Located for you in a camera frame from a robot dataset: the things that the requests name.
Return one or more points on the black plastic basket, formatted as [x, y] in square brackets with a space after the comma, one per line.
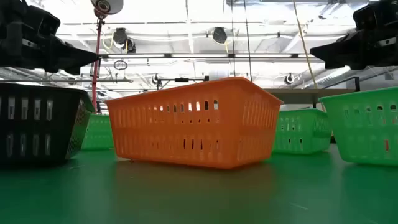
[66, 102]

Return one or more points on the orange plastic basket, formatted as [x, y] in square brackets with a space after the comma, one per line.
[230, 130]

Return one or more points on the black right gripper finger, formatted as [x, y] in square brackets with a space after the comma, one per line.
[340, 65]
[339, 51]

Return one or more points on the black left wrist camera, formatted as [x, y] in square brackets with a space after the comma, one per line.
[49, 25]

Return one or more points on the green table mat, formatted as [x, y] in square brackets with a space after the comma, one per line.
[199, 199]

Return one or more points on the red desk lamp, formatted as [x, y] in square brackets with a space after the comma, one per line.
[107, 6]

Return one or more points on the wooden shelf with black frame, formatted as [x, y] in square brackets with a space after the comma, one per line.
[298, 96]

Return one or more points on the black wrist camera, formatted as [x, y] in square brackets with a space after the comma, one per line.
[49, 25]
[365, 17]

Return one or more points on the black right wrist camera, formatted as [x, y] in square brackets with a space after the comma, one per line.
[365, 17]

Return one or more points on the green plastic basket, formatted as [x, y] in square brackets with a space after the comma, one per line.
[357, 151]
[311, 150]
[99, 140]

